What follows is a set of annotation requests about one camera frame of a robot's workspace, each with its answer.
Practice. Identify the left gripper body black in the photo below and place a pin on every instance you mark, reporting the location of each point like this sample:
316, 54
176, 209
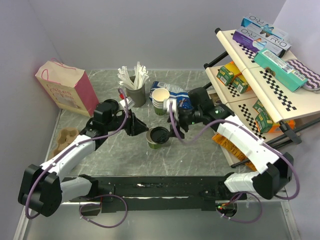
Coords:
115, 122

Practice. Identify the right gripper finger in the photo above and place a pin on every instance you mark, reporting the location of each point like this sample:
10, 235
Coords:
185, 126
172, 133

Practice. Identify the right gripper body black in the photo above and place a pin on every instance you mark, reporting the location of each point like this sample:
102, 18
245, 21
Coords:
190, 117

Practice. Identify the black plastic cup lid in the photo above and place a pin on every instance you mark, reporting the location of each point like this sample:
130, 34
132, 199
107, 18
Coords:
159, 135

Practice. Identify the green paper cup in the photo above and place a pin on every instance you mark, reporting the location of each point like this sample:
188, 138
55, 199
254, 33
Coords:
152, 144

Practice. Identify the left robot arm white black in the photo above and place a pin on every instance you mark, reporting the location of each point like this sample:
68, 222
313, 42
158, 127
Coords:
43, 188

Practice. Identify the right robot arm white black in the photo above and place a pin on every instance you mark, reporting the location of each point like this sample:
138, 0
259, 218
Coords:
274, 176

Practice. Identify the blue chips bag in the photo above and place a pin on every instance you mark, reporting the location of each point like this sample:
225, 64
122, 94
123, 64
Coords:
177, 92

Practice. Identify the stack of black lids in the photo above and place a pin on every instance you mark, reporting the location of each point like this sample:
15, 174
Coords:
113, 104

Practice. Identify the stack of green paper cups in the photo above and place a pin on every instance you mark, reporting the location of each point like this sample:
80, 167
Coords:
159, 96

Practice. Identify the orange snack packet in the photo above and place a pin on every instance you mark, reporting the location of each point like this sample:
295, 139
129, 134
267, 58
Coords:
234, 156

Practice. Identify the cardboard cup carrier tray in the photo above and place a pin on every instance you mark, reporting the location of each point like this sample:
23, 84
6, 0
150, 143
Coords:
65, 137

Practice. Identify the pink paper gift bag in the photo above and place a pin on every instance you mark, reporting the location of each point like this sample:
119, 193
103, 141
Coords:
68, 86

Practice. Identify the green yellow box upper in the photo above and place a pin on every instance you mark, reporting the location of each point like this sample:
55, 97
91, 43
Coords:
227, 73

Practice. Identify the green yellow box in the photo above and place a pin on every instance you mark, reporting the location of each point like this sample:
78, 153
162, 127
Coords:
241, 85
227, 73

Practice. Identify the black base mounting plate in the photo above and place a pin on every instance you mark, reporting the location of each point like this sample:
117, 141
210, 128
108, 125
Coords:
151, 193

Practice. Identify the green box lower shelf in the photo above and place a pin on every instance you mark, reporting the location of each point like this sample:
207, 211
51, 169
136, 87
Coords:
263, 121

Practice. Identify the beige tiered shelf rack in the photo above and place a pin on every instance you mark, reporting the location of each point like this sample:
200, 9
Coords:
282, 104

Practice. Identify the purple toothpaste box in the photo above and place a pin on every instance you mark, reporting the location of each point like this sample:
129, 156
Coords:
255, 41

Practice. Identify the teal box with barcode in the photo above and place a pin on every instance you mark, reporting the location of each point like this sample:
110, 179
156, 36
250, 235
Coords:
282, 71

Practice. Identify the orange chips bag lower shelf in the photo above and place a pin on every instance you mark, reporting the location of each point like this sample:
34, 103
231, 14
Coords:
276, 126

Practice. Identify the blue toothpaste box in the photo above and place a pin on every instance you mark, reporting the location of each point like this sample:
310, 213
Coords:
265, 26

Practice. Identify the purple wavy striped pouch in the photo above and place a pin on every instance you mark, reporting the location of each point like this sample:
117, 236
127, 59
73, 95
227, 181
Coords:
313, 78

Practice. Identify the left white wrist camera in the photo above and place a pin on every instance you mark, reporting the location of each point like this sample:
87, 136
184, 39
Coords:
129, 102

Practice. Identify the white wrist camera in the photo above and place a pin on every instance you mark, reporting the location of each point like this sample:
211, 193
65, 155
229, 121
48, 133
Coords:
170, 106
129, 102

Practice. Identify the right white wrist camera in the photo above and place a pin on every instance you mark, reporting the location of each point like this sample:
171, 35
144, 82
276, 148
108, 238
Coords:
170, 106

